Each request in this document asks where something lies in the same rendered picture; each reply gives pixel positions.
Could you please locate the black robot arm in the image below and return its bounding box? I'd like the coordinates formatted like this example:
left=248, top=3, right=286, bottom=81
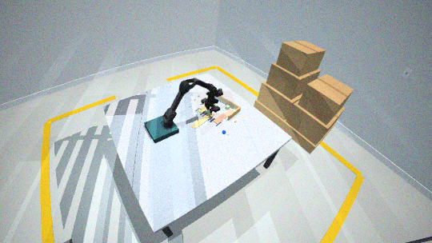
left=162, top=78, right=223, bottom=130

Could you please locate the pale yellow strip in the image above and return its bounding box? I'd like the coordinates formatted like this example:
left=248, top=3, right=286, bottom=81
left=191, top=113, right=214, bottom=129

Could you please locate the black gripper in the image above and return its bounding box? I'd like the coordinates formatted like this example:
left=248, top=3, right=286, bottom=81
left=201, top=98, right=220, bottom=113

